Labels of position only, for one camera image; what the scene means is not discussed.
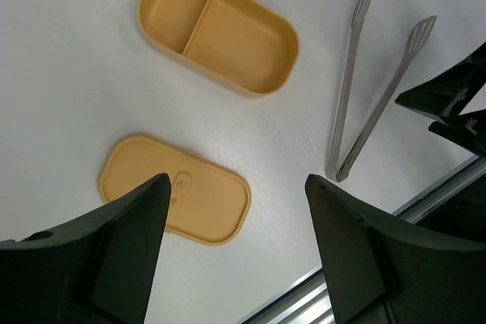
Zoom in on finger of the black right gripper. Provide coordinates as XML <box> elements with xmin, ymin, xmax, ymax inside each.
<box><xmin>428</xmin><ymin>109</ymin><xmax>485</xmax><ymax>157</ymax></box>
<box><xmin>395</xmin><ymin>45</ymin><xmax>485</xmax><ymax>119</ymax></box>

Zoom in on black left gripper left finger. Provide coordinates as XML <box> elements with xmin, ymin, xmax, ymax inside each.
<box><xmin>1</xmin><ymin>173</ymin><xmax>170</xmax><ymax>323</ymax></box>

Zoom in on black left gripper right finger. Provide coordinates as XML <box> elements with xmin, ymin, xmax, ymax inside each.
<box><xmin>305</xmin><ymin>175</ymin><xmax>485</xmax><ymax>323</ymax></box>

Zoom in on stainless steel food tongs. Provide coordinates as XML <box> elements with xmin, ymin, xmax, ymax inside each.
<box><xmin>324</xmin><ymin>0</ymin><xmax>437</xmax><ymax>182</ymax></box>

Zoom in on yellow lunch box base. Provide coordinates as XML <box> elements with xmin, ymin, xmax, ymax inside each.
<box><xmin>137</xmin><ymin>0</ymin><xmax>299</xmax><ymax>97</ymax></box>

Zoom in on yellow lunch box lid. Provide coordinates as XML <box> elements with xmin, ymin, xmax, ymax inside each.
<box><xmin>98</xmin><ymin>134</ymin><xmax>251</xmax><ymax>246</ymax></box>

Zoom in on aluminium rail frame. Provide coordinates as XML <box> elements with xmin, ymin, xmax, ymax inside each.
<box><xmin>248</xmin><ymin>159</ymin><xmax>485</xmax><ymax>323</ymax></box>

